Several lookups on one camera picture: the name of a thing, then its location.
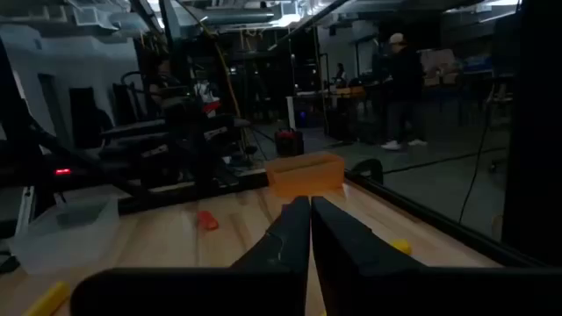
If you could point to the long red block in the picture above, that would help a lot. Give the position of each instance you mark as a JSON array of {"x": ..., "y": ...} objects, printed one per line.
[{"x": 207, "y": 220}]

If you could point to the clear plastic bin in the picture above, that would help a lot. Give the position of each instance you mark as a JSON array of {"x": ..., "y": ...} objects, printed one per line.
[{"x": 66, "y": 237}]

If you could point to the red and black bag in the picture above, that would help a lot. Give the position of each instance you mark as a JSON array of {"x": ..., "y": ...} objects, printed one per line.
[{"x": 289, "y": 142}]

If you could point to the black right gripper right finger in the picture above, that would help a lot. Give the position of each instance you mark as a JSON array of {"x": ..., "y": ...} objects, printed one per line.
[{"x": 351, "y": 254}]

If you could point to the black partition panel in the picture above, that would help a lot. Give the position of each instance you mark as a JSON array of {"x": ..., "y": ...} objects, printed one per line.
[{"x": 533, "y": 131}]

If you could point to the seated person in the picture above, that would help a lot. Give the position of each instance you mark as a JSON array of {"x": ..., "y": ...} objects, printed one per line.
[{"x": 340, "y": 72}]

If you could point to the yellow block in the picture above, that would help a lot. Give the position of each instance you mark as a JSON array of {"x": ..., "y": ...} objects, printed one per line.
[
  {"x": 401, "y": 246},
  {"x": 46, "y": 300}
]

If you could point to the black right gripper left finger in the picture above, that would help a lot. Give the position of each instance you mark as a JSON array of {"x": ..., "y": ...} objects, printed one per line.
[{"x": 281, "y": 250}]

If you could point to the wooden desk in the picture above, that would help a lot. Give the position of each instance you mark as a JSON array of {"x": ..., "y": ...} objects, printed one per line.
[{"x": 342, "y": 92}]

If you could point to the orange translucent plastic bin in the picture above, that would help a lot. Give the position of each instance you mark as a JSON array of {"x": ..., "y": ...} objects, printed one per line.
[{"x": 307, "y": 175}]

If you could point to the black frame bracket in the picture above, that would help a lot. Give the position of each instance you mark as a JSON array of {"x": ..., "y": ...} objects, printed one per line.
[{"x": 368, "y": 170}]

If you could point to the standing person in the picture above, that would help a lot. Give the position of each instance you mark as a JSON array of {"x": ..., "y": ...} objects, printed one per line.
[{"x": 404, "y": 74}]

